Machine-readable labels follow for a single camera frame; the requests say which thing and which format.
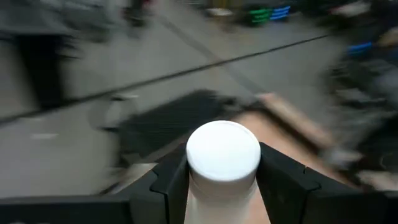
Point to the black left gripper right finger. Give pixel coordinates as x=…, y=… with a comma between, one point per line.
x=304, y=199

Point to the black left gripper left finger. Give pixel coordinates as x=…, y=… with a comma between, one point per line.
x=149, y=202

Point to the white pill bottle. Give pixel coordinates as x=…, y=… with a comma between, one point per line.
x=222, y=152

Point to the black square pillar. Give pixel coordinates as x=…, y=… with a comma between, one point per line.
x=43, y=71

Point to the blue crate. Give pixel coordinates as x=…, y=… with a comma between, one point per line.
x=280, y=12

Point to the green crate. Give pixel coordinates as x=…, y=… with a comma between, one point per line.
x=259, y=15

